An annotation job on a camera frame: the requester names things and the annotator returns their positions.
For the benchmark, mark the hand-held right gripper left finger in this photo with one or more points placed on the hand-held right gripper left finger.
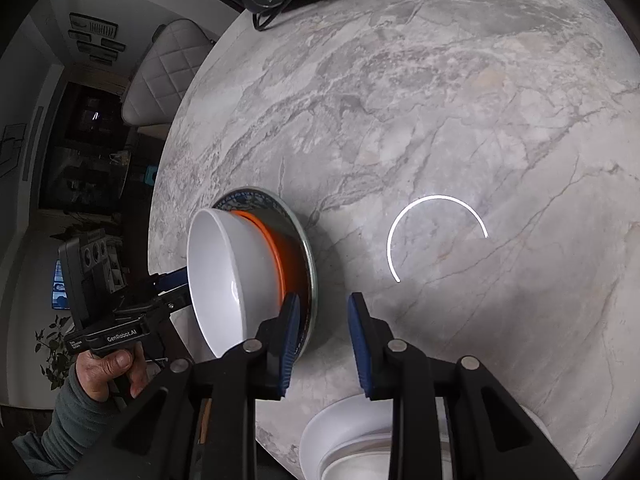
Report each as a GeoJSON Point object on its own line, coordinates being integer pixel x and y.
{"type": "Point", "coordinates": [289, 345]}

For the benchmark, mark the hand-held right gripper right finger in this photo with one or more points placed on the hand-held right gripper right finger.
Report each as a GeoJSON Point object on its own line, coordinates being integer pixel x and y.
{"type": "Point", "coordinates": [357, 345]}

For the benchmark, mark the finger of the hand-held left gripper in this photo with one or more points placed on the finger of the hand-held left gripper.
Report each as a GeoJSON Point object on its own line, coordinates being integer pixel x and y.
{"type": "Point", "coordinates": [175, 302]}
{"type": "Point", "coordinates": [172, 279]}

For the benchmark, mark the white bowl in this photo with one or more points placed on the white bowl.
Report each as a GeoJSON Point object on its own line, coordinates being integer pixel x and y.
{"type": "Point", "coordinates": [225, 280]}

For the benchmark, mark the orange bowl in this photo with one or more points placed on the orange bowl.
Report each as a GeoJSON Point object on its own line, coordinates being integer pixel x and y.
{"type": "Point", "coordinates": [287, 260]}

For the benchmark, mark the large white plate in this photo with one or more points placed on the large white plate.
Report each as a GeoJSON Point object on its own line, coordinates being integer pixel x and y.
{"type": "Point", "coordinates": [320, 430]}

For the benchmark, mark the dark blue patterned plate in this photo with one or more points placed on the dark blue patterned plate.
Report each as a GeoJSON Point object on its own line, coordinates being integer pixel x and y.
{"type": "Point", "coordinates": [260, 201]}

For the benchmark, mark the small white plate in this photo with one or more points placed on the small white plate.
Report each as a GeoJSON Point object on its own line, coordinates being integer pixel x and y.
{"type": "Point", "coordinates": [350, 467]}

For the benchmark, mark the person's left forearm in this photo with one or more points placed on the person's left forearm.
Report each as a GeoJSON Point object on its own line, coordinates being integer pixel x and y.
{"type": "Point", "coordinates": [65, 430]}

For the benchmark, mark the person's left hand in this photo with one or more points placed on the person's left hand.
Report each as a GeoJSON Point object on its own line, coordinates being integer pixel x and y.
{"type": "Point", "coordinates": [117, 362]}

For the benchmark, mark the green potted plant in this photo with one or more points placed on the green potted plant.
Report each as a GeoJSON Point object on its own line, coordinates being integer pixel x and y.
{"type": "Point", "coordinates": [55, 355]}

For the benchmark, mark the small teal box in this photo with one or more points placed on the small teal box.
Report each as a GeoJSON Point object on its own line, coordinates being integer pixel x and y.
{"type": "Point", "coordinates": [149, 174]}

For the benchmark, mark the dark cabinet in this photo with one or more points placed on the dark cabinet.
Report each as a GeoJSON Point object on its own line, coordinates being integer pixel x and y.
{"type": "Point", "coordinates": [90, 150]}

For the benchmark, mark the grey quilted chair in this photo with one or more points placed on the grey quilted chair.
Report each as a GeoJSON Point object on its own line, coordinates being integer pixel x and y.
{"type": "Point", "coordinates": [160, 75]}

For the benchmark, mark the dark panel ceiling lamp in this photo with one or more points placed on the dark panel ceiling lamp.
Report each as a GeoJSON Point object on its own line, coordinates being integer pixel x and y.
{"type": "Point", "coordinates": [95, 25]}

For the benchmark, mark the line-art wall picture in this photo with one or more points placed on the line-art wall picture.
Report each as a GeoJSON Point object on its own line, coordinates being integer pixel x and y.
{"type": "Point", "coordinates": [12, 145]}

